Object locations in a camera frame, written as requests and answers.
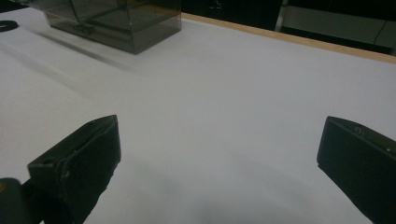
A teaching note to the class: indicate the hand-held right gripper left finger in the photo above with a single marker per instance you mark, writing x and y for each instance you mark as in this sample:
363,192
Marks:
81,165

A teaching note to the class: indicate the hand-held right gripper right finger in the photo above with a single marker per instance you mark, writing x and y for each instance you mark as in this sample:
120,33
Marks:
358,161

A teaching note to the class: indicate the black flat round object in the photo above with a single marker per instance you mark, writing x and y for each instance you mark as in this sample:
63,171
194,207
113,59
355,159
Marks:
7,25

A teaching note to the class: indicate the smoky transparent plastic box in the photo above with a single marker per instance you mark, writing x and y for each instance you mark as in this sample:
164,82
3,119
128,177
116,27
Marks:
124,28

